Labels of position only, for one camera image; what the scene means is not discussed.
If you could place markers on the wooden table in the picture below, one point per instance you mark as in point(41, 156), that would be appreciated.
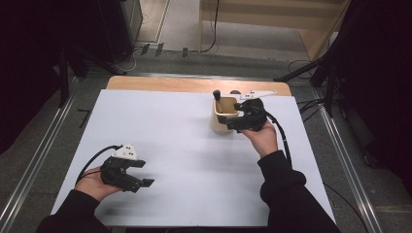
point(168, 84)

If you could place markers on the person's left hand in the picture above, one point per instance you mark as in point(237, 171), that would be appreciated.
point(92, 186)

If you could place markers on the black makeup brush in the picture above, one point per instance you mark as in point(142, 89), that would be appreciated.
point(216, 94)

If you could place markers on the black metal stand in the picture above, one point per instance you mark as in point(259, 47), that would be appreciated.
point(329, 90)
point(63, 81)

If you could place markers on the dark cabinet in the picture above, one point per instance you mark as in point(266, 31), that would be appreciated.
point(120, 29)

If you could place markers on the white board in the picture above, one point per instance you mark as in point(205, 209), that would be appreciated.
point(194, 181)

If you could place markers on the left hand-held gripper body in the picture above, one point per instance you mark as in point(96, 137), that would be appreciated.
point(116, 173)

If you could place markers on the dark round table grommet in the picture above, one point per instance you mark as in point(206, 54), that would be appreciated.
point(234, 92)

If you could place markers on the light wooden shelf unit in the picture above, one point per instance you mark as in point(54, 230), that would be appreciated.
point(259, 16)

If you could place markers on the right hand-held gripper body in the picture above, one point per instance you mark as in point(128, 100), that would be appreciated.
point(252, 116)

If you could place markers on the person's right hand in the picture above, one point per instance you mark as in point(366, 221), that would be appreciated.
point(264, 139)

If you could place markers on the beige square cup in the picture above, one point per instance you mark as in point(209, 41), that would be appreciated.
point(217, 126)

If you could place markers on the aluminium floor rail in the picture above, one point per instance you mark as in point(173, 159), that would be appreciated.
point(346, 161)
point(39, 149)

